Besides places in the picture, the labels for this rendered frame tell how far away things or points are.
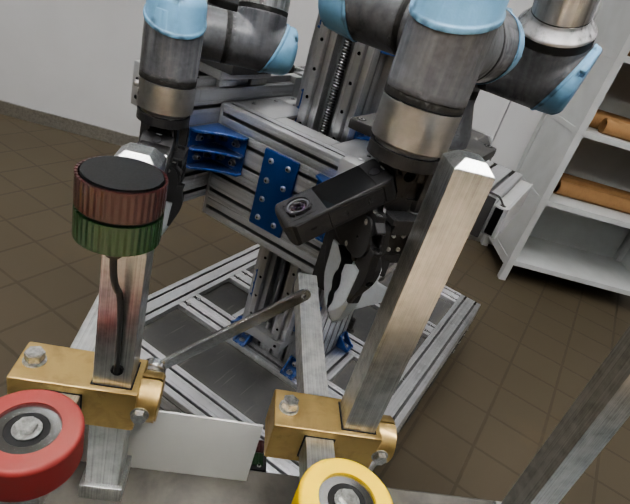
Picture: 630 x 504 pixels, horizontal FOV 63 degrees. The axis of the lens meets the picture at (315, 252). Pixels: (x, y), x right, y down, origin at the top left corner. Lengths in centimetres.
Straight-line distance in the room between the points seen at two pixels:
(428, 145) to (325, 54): 71
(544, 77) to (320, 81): 48
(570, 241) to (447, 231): 323
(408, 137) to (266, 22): 41
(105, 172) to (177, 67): 36
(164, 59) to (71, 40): 262
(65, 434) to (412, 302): 30
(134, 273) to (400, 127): 26
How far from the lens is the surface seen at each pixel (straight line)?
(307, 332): 68
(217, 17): 81
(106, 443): 60
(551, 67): 88
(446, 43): 45
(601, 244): 375
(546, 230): 356
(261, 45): 81
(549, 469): 70
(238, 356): 157
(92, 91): 334
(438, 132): 47
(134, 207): 35
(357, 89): 112
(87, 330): 61
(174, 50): 71
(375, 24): 59
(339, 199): 48
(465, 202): 42
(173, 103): 72
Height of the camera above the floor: 126
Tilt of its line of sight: 29 degrees down
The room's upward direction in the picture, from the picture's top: 17 degrees clockwise
